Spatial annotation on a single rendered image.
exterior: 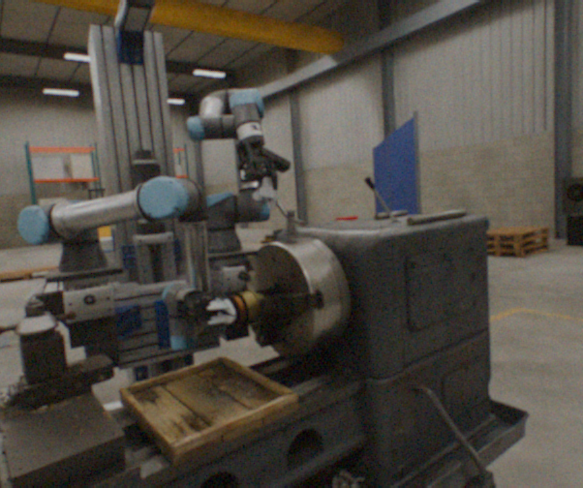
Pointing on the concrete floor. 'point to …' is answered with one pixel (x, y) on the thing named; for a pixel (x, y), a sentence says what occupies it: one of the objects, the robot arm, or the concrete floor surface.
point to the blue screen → (398, 169)
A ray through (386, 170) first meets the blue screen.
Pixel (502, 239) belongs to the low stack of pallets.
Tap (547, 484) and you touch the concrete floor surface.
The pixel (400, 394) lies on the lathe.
